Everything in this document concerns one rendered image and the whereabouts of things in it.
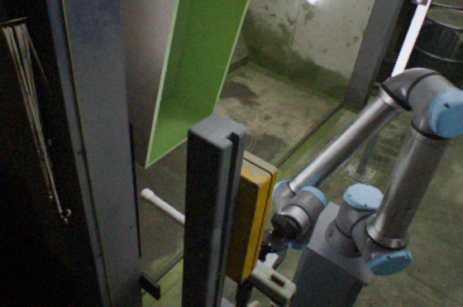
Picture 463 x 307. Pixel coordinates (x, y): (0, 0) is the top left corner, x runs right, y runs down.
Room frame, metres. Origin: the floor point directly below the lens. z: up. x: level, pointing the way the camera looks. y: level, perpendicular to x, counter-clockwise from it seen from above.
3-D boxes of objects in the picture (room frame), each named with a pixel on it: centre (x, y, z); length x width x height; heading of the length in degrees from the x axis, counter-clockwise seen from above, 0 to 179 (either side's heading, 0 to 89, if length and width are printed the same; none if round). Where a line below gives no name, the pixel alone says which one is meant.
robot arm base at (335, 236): (1.09, -0.56, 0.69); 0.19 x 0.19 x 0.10
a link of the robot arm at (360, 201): (1.08, -0.56, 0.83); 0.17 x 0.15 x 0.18; 14
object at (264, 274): (0.63, 0.01, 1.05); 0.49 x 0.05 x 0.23; 57
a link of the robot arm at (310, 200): (0.84, -0.26, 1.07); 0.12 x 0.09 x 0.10; 146
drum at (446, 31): (3.54, -1.94, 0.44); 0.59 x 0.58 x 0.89; 161
